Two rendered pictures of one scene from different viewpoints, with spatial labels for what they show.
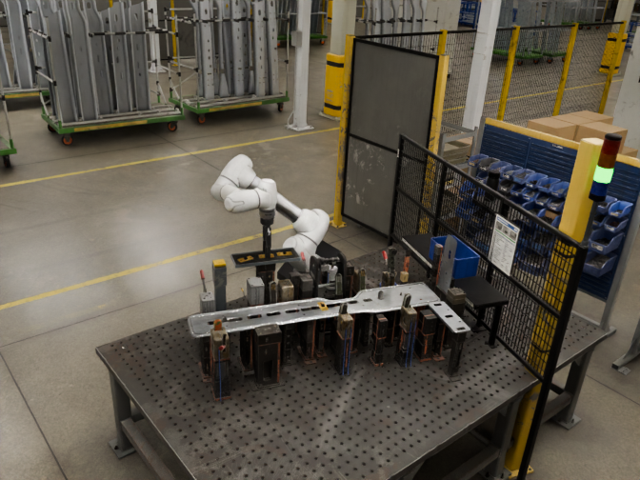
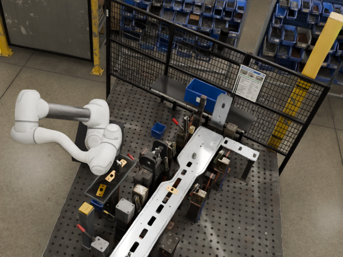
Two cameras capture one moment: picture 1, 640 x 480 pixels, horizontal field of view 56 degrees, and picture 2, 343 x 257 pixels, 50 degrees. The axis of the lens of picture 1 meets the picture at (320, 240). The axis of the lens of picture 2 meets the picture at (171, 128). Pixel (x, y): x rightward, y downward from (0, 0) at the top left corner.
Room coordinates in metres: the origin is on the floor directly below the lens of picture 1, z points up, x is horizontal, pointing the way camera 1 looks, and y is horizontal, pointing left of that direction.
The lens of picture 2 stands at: (1.85, 1.09, 3.10)
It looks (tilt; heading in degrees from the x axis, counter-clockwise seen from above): 47 degrees down; 312
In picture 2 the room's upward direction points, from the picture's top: 11 degrees clockwise
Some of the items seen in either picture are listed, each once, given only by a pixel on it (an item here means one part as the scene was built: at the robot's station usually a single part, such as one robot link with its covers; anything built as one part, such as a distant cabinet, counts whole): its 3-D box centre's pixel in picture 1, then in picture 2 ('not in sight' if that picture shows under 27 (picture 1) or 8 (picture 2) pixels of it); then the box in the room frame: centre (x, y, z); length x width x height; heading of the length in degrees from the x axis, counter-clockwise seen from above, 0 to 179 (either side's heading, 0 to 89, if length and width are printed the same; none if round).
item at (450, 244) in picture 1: (447, 264); (220, 111); (2.99, -0.72, 1.17); 0.12 x 0.01 x 0.34; 21
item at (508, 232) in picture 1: (504, 244); (248, 83); (3.01, -1.02, 1.30); 0.23 x 0.02 x 0.31; 21
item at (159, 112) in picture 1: (110, 74); not in sight; (9.11, 3.29, 0.88); 1.91 x 1.00 x 1.76; 127
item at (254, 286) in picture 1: (255, 313); (124, 222); (2.78, 0.33, 0.90); 0.13 x 0.10 x 0.41; 21
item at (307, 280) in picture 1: (304, 306); (143, 188); (2.91, 0.07, 0.89); 0.13 x 0.11 x 0.38; 21
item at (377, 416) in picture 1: (366, 342); (179, 182); (2.89, -0.30, 0.68); 2.56 x 1.61 x 0.04; 130
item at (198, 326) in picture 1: (319, 308); (171, 193); (2.72, -0.02, 1.00); 1.38 x 0.22 x 0.02; 111
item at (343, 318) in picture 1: (343, 343); (195, 205); (2.60, -0.15, 0.87); 0.12 x 0.09 x 0.35; 21
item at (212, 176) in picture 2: (379, 340); (206, 186); (2.68, -0.35, 0.84); 0.11 x 0.08 x 0.29; 21
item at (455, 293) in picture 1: (451, 318); (226, 141); (2.88, -0.77, 0.88); 0.08 x 0.08 x 0.36; 21
